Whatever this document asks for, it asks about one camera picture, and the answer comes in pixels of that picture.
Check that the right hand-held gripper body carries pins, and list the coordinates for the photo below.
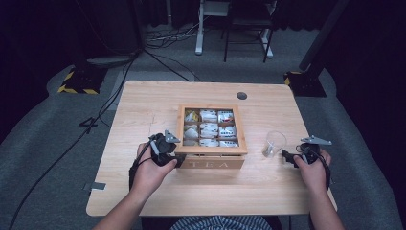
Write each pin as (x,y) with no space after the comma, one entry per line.
(311,148)

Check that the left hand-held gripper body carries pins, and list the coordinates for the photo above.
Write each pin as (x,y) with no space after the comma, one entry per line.
(163,149)

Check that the clear glass cup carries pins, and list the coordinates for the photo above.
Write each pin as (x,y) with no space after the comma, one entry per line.
(274,144)

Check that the wooden tea box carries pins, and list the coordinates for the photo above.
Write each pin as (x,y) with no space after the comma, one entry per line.
(211,137)

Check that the person's right hand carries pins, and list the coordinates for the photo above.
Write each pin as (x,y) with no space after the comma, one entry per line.
(312,175)

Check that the person's left hand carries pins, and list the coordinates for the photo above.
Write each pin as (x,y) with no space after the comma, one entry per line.
(150,174)

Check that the assorted tea bag packets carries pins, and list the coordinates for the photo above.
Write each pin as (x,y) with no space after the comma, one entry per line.
(210,128)

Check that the black stand base yellow stripes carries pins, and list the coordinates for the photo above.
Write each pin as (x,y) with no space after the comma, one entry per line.
(81,80)
(306,84)

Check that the grey round table grommet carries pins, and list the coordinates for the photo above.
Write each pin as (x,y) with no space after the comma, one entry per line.
(241,95)

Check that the person's striped clothing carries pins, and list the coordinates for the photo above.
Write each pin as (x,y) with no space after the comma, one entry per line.
(220,223)

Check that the grey tape strip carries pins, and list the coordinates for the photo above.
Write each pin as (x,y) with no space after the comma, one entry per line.
(95,186)

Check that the black tape floor mark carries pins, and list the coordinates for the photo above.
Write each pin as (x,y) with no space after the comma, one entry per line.
(88,124)

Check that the black slanted stand pole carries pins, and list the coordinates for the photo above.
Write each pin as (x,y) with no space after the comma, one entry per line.
(322,35)

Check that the black metal chair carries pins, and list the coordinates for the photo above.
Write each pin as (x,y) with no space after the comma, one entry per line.
(247,25)

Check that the white desk frame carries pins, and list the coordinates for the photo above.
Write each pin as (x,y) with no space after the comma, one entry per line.
(200,28)

